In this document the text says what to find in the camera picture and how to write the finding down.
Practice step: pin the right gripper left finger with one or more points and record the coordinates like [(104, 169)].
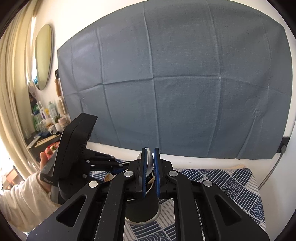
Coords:
[(94, 210)]

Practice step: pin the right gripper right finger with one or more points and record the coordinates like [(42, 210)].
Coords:
[(214, 205)]

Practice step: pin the black cylindrical utensil holder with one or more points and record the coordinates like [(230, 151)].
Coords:
[(142, 211)]

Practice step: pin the white ceramic spoon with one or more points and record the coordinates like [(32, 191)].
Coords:
[(149, 162)]

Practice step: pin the white left sleeve forearm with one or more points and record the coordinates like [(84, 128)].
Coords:
[(26, 205)]

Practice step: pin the person's left hand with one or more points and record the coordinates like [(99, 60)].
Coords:
[(43, 162)]

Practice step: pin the red strawberry basket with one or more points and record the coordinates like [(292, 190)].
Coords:
[(51, 149)]

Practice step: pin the blue patterned tablecloth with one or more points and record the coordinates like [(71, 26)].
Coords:
[(202, 210)]

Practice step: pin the green-capped lotion bottle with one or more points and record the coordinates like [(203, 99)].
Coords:
[(53, 112)]

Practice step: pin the grey-blue hanging cloth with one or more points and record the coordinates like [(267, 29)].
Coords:
[(208, 79)]

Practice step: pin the beige curtain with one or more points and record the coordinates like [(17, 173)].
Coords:
[(16, 53)]

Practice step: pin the oval wall mirror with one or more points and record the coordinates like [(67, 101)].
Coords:
[(43, 55)]

